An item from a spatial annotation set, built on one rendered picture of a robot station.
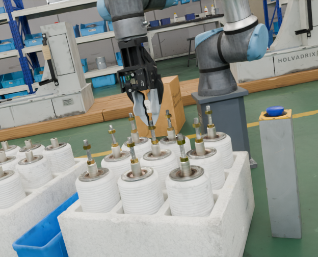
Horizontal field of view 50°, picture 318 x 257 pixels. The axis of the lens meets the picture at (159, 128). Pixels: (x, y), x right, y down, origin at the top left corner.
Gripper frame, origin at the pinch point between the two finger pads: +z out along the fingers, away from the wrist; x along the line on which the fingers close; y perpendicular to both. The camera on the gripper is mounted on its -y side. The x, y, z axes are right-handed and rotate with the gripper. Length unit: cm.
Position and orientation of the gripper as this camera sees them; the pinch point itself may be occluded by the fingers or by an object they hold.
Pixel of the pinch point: (151, 119)
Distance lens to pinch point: 85.2
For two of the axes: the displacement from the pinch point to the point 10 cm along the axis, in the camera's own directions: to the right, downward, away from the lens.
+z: 1.8, 9.5, 2.5
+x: 9.6, -1.2, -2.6
